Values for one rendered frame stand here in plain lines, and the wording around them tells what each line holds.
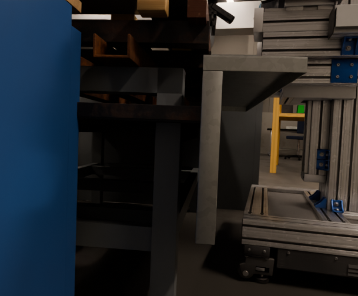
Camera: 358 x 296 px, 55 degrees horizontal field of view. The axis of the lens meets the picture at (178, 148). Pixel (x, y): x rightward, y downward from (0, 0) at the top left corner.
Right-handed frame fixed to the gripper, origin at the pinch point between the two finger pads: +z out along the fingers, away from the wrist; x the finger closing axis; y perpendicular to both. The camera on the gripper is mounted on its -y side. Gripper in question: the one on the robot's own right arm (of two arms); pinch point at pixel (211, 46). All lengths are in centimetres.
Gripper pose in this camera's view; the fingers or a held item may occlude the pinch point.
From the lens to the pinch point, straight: 157.1
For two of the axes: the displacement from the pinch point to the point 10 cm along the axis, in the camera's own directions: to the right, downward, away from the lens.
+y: -10.0, -0.4, -0.6
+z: -0.4, 10.0, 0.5
